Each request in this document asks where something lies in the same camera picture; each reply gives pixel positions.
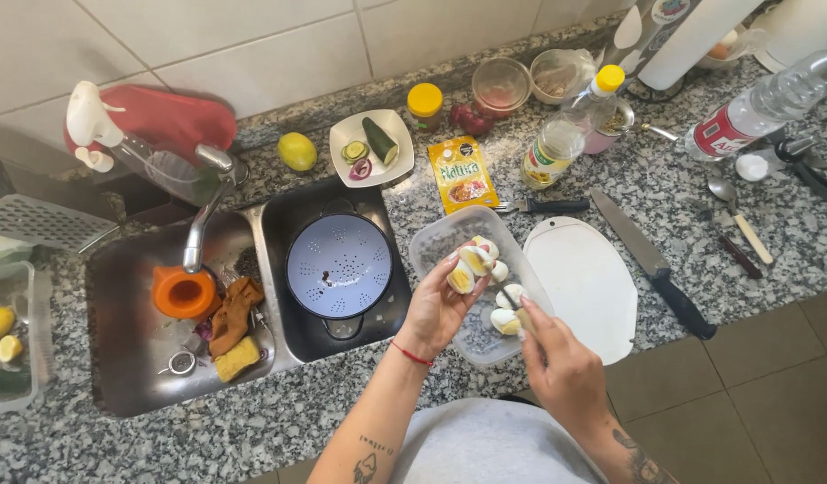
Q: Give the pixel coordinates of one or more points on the person's left hand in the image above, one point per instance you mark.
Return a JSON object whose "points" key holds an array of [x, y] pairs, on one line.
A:
{"points": [[430, 312]]}

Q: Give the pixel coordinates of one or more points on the person's right hand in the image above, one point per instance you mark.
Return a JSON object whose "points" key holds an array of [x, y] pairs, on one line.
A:
{"points": [[568, 376]]}

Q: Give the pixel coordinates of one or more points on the person's left fingers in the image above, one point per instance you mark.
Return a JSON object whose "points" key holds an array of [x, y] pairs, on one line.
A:
{"points": [[481, 288]]}

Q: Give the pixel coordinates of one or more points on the boiled egg half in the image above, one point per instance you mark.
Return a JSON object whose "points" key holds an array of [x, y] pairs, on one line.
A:
{"points": [[499, 271], [487, 245], [510, 294], [461, 278], [505, 322], [477, 259]]}

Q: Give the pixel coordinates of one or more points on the clear plastic container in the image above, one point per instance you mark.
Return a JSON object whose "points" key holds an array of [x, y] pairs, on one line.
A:
{"points": [[447, 235]]}

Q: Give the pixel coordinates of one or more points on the white plastic cutting board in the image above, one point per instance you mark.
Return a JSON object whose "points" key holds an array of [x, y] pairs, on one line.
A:
{"points": [[585, 282]]}

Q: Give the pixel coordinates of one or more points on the yellow sauce pouch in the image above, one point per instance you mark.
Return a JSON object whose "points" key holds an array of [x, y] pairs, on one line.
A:
{"points": [[461, 173]]}

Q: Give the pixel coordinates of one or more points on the light blue enamel colander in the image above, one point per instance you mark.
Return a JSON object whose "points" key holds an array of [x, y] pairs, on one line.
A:
{"points": [[339, 265]]}

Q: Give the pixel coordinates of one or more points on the person's grey shirt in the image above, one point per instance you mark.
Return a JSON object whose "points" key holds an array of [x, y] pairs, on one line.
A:
{"points": [[487, 443]]}

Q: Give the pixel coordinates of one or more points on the oil bottle with yellow cap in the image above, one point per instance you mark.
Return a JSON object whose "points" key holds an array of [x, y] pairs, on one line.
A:
{"points": [[554, 148]]}

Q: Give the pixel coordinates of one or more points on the red onion pieces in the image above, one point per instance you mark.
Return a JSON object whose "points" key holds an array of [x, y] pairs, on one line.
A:
{"points": [[472, 121]]}

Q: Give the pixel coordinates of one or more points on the red onion slice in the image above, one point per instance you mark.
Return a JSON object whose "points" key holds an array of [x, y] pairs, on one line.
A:
{"points": [[360, 169]]}

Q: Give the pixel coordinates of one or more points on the cucumber half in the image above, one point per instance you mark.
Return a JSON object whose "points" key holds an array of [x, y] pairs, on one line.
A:
{"points": [[379, 140]]}

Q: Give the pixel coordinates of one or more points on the white square plate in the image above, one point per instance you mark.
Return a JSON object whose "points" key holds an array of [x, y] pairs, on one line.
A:
{"points": [[393, 128]]}

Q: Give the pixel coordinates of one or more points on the cucumber slices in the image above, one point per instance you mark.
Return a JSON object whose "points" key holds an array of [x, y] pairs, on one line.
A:
{"points": [[355, 150]]}

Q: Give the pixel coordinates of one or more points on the jar with yellow lid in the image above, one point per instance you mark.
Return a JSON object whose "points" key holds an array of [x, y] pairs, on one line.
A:
{"points": [[425, 104]]}

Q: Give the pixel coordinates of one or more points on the clear glass bowl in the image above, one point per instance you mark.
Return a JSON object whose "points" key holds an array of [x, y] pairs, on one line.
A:
{"points": [[500, 87]]}

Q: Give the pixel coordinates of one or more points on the clear bowl with plastic bag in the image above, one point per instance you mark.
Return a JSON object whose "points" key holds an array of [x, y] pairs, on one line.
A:
{"points": [[554, 77]]}

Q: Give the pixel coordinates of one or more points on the yellow-green lemon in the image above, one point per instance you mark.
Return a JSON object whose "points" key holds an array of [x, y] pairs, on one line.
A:
{"points": [[297, 151]]}

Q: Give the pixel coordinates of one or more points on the brown cloth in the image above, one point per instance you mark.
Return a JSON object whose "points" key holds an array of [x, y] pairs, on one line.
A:
{"points": [[233, 316]]}

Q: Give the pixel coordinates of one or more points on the yellow sponge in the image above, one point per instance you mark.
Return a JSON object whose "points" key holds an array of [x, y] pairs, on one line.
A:
{"points": [[237, 359]]}

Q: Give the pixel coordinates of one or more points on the chrome faucet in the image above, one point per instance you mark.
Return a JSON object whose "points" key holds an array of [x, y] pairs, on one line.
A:
{"points": [[201, 222]]}

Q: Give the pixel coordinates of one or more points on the orange plastic juicer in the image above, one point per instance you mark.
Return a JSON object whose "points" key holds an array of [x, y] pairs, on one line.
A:
{"points": [[183, 292]]}

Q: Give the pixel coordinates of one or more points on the glass salt shaker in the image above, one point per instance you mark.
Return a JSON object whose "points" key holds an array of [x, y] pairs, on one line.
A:
{"points": [[756, 165]]}

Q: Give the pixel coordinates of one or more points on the printed grey container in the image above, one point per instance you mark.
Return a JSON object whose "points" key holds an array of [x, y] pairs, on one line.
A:
{"points": [[638, 30]]}

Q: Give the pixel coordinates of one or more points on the clear bottle with red label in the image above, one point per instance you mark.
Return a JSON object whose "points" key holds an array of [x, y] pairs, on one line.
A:
{"points": [[749, 114]]}

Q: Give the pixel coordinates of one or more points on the white paper towel roll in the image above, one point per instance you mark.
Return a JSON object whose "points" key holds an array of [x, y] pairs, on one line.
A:
{"points": [[699, 40]]}

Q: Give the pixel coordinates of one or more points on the bowl with eggs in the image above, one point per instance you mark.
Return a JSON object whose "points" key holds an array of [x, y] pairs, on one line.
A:
{"points": [[726, 50]]}

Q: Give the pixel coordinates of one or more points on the clear spray bottle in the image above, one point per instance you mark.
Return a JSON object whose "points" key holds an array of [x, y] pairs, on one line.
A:
{"points": [[158, 165]]}

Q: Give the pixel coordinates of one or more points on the red cutting board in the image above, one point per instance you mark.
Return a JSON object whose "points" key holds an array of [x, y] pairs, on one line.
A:
{"points": [[171, 117]]}

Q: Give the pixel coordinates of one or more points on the stainless steel double sink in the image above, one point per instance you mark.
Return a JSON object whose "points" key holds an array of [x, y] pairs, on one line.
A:
{"points": [[131, 336]]}

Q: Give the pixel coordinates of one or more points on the black kitchen tongs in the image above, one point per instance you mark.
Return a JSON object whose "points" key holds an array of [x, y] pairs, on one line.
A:
{"points": [[820, 185]]}

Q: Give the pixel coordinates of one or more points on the white appliance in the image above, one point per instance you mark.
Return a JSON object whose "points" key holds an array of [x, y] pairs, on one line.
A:
{"points": [[800, 30]]}

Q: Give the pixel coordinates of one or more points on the clear plastic storage box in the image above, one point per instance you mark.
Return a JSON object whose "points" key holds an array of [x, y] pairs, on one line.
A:
{"points": [[40, 316]]}

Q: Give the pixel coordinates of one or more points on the white plastic grater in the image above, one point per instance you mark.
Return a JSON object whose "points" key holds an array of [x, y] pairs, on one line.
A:
{"points": [[43, 222]]}

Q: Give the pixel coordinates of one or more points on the small lemon piece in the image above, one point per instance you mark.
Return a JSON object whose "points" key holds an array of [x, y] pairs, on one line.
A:
{"points": [[10, 348]]}

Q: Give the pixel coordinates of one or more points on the green plastic bag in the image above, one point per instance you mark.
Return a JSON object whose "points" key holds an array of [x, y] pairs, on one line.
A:
{"points": [[3, 249]]}

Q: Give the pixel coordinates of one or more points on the cucumber end piece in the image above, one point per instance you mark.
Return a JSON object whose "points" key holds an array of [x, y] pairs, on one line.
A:
{"points": [[6, 381]]}

